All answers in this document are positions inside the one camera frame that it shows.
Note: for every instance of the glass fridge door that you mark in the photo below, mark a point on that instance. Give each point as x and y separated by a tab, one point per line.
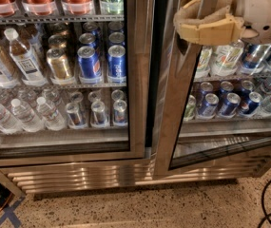
200	149
86	145

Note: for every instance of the left white 7up can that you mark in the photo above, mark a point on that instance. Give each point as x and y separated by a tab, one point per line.
203	67

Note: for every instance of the small pepsi can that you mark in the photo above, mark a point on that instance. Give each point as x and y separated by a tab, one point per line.
75	116
99	114
119	109

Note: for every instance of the silver blue can upper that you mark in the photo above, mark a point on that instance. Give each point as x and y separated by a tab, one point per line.
251	60

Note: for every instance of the right water bottle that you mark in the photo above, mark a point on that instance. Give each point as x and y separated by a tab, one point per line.
53	118

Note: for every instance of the left small pepsi can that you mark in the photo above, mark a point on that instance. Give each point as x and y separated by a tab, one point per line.
75	116

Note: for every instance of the blue pepsi can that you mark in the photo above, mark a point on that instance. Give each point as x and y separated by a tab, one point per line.
116	58
89	64

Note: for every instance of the blue can lower middle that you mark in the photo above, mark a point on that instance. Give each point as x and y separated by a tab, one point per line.
229	105

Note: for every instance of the right white 7up can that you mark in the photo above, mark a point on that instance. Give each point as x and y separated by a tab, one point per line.
224	58

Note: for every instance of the blue can lower right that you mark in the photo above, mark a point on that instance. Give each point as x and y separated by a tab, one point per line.
250	104

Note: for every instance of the left water bottle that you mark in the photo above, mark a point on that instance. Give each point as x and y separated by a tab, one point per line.
8	123

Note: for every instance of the white cap tea bottle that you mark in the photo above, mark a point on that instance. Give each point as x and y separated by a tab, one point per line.
26	58

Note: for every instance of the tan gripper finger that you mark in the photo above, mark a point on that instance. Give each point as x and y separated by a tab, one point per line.
200	12
223	32

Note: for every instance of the front blue pepsi can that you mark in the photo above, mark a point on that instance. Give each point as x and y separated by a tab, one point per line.
116	58

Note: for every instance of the right small pepsi can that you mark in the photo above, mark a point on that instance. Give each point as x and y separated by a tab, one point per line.
119	109

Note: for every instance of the green soda can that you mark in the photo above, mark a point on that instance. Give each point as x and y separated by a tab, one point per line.
190	108

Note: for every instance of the middle water bottle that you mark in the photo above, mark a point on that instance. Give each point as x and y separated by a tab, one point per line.
28	118

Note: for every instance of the blue can lower left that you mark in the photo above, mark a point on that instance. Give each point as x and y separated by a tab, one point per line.
208	106

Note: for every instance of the gold soda can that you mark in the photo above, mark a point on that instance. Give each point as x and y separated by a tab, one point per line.
62	72

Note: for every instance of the white 7up can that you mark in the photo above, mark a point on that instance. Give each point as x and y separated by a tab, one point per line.
224	58
203	67

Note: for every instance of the water bottle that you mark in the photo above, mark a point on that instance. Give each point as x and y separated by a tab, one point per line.
53	118
8	123
28	118

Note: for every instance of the middle small pepsi can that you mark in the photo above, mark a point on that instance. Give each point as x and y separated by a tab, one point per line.
99	114

